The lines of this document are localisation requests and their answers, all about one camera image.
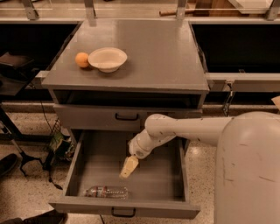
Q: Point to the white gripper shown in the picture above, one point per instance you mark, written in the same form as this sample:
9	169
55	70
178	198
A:
137	150

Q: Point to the clear plastic water bottle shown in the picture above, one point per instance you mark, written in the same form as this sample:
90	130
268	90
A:
109	192

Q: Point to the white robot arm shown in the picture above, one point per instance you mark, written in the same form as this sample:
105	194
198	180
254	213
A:
247	171

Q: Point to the open grey bottom drawer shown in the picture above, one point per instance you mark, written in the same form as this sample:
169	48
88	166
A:
157	187

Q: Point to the closed grey upper drawer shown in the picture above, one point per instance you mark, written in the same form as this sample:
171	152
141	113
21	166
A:
85	117

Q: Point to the grey drawer cabinet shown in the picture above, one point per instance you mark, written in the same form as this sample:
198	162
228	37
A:
163	68

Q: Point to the white bowl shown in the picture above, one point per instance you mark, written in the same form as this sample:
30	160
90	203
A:
107	59

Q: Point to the orange fruit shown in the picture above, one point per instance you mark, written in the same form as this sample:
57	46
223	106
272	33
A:
81	59

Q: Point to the black shoe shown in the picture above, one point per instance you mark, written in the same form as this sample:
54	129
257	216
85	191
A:
8	163

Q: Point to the black stand with legs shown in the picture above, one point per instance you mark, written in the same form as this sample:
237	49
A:
16	73

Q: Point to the black upper drawer handle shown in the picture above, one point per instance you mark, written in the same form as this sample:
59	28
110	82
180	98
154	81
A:
126	118

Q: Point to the black drawer handle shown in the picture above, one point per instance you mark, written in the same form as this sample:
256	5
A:
126	118
122	212

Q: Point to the black bottom drawer handle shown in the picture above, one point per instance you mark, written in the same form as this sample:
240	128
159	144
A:
122	212

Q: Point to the wire basket with packets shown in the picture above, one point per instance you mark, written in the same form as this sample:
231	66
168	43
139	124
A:
60	146

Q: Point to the metal frame rail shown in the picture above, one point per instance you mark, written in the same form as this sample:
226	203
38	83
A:
244	82

